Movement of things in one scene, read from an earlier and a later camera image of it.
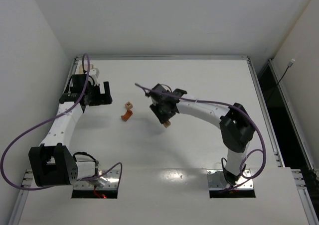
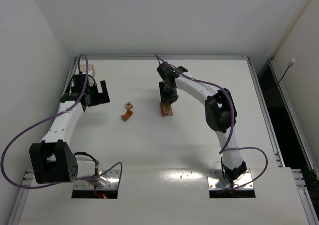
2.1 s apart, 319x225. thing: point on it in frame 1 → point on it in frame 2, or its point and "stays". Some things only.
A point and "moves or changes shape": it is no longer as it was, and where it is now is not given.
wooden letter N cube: [128, 105] stays
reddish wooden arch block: [128, 114] stays
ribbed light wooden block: [167, 124] moves or changes shape
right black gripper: [161, 109] → [168, 97]
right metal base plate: [217, 181] stays
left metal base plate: [110, 180] stays
